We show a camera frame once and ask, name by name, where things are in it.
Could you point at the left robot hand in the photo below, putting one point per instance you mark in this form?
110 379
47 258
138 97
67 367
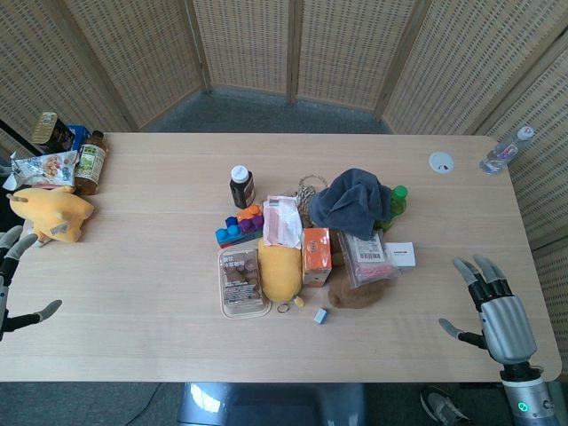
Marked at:
13 275

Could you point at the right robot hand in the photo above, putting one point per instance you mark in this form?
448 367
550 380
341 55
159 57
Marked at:
503 321

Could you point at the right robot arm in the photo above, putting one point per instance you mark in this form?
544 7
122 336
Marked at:
528 395

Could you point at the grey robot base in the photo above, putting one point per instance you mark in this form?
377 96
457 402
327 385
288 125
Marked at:
270 404

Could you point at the dark blue-grey cloth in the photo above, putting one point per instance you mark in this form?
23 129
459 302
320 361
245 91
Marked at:
348 204

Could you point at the yellow plush dog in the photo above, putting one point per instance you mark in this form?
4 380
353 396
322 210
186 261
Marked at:
53 213

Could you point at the grey sneaker shoe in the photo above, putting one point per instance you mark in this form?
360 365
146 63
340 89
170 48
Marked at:
444 406

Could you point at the snack bag with nuts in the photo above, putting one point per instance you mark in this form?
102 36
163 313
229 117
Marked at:
46 168

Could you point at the small white card box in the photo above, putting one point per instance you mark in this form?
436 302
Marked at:
400 255

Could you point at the amber tea bottle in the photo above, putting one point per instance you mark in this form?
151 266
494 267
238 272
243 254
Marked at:
92 164

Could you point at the dark box with gold lid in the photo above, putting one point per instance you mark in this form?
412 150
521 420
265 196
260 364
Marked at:
51 133

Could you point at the clear bag with label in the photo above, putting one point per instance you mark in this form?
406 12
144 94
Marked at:
368 257

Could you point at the brown plush toy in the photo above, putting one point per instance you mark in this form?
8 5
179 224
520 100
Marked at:
355 295

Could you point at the blue carton box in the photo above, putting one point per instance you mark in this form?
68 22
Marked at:
79 135

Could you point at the green plastic bottle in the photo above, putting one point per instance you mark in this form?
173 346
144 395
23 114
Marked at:
398 202

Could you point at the clear water bottle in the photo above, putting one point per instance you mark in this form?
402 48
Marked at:
503 152

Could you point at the small blue white cube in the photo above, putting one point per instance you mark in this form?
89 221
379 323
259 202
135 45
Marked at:
319 316

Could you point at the orange carton box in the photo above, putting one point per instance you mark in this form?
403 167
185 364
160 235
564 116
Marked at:
317 255

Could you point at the brown snack tray package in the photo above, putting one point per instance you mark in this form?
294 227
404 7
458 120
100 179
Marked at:
240 281

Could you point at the yellow plush toy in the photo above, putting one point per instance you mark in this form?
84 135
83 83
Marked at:
278 270

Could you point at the colourful toy building blocks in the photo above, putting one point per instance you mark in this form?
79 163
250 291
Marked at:
242 228

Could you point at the pink white plastic packet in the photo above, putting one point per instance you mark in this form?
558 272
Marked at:
281 219

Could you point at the dark brown supplement jar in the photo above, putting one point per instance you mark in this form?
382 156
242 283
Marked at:
242 186

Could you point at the woven folding screen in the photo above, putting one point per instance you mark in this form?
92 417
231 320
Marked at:
284 57

